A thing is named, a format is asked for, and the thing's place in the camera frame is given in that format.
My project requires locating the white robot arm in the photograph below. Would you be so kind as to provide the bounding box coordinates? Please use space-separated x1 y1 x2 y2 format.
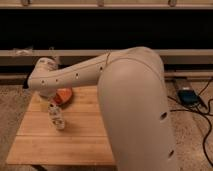
27 47 180 171

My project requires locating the orange bowl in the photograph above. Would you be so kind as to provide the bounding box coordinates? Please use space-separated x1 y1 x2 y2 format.
52 88 73 105

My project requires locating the crumpled clear plastic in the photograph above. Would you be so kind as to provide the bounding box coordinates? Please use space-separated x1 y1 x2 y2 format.
13 47 33 56

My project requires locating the wooden table board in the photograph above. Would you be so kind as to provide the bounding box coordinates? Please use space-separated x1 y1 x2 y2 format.
6 86 114 166

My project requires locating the dark blue power adapter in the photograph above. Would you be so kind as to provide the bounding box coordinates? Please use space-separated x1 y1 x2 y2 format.
178 89 199 105

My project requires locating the wooden wall rail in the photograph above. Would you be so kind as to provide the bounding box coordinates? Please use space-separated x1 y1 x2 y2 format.
0 49 213 65

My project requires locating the black cable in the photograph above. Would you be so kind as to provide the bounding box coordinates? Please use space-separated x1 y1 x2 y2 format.
167 76 213 168

